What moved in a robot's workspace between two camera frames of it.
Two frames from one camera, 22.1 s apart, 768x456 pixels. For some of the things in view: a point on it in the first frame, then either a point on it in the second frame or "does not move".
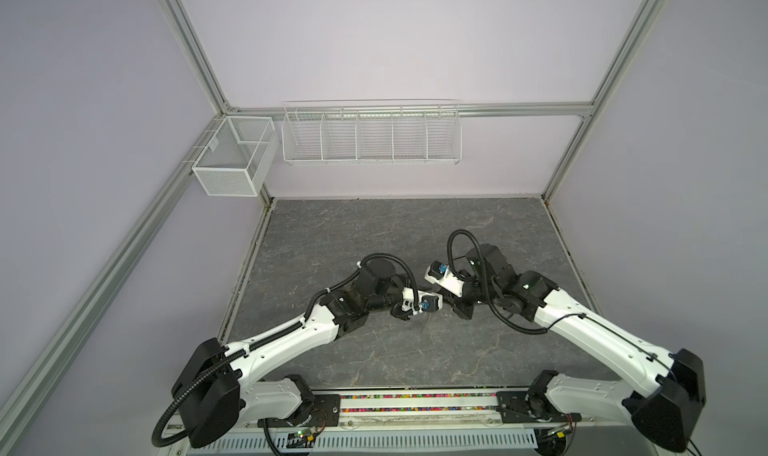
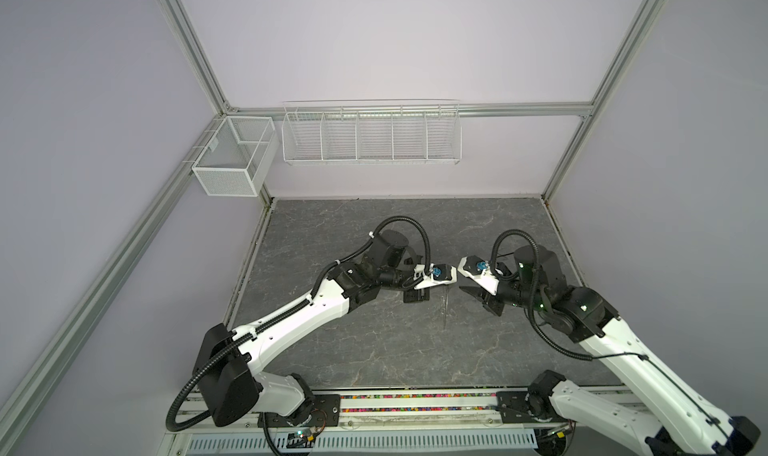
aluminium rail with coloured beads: [428, 409] does not move
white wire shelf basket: [365, 132] does not move
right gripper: [457, 305] -> [487, 301]
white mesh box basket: [238, 157] does not move
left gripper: [400, 314] -> [416, 296]
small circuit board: [300, 439] does not move
